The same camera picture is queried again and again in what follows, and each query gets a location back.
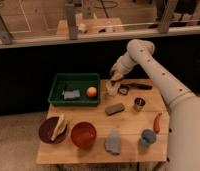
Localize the dark brown plate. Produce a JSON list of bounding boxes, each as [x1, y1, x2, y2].
[[39, 117, 68, 144]]

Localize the dark grey rectangular block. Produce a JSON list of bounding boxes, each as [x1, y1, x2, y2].
[[105, 103, 125, 116]]

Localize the orange red bowl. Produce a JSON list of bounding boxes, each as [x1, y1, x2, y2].
[[71, 122, 97, 150]]

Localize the small metal cup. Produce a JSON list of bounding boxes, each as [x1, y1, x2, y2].
[[134, 97, 146, 112]]

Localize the wooden table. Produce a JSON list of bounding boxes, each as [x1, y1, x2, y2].
[[36, 88, 169, 164]]

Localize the small black square box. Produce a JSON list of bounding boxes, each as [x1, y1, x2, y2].
[[118, 85, 129, 95]]

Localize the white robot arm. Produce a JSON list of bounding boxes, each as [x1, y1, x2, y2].
[[111, 39, 200, 171]]

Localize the white paper cup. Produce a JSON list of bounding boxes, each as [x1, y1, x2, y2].
[[106, 81, 120, 96]]

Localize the blue ceramic mug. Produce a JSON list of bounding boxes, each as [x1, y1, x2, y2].
[[141, 129, 157, 146]]

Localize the peach apple fruit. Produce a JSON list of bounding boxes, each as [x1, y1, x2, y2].
[[86, 87, 97, 98]]

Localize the yellow banana slice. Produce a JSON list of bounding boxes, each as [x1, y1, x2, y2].
[[51, 114, 67, 141]]

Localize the black handled tool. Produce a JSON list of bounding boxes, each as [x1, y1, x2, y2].
[[122, 83, 152, 90]]

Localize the light blue crumpled cloth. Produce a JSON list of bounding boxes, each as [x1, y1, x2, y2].
[[104, 130, 121, 155]]

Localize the green plastic tray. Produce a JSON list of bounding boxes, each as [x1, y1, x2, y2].
[[48, 73, 100, 107]]

